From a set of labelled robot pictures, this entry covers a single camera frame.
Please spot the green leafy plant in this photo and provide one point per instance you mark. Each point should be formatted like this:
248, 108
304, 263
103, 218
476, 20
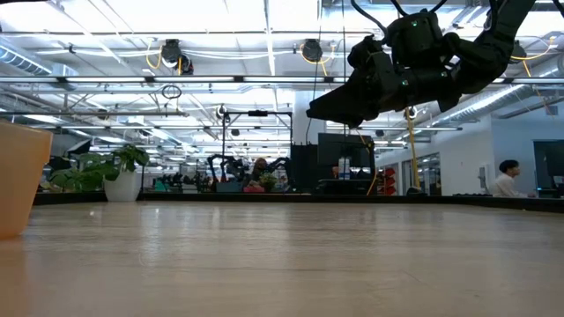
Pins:
123, 158

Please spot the person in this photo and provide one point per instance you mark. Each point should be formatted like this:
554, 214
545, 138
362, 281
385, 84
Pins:
504, 185

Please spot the white plant pot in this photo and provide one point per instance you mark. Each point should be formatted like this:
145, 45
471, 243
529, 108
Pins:
123, 187

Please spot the black aluminium table frame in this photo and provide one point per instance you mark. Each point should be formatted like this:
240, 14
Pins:
282, 197

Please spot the dark wall screen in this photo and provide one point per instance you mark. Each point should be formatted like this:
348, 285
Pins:
548, 163

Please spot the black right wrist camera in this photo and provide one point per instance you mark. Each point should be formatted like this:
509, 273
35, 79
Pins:
414, 42

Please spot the distant robot workstation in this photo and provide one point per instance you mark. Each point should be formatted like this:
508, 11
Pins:
238, 169

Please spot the black monitor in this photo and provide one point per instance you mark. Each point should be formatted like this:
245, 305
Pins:
343, 149

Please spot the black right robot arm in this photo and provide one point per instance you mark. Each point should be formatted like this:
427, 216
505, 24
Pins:
489, 48

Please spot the orange plastic bin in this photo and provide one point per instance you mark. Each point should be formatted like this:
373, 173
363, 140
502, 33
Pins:
22, 185

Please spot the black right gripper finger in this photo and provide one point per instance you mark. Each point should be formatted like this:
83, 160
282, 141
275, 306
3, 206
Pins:
352, 101
354, 123

